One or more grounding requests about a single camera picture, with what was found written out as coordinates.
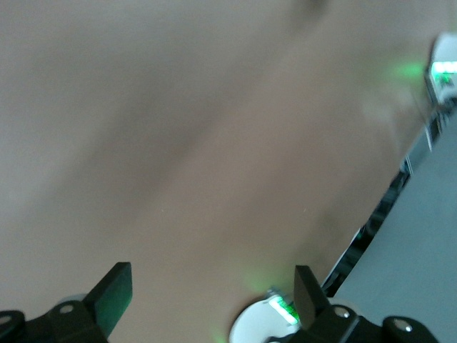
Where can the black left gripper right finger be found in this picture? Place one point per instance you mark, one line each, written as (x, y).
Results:
(310, 300)

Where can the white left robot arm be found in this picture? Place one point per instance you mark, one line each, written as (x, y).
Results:
(253, 318)

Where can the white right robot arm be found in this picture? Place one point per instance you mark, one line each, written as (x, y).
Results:
(442, 46)

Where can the brown table cover sheet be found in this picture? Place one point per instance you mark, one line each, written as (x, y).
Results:
(178, 143)

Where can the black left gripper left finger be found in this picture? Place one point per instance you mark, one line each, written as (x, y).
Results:
(110, 303)

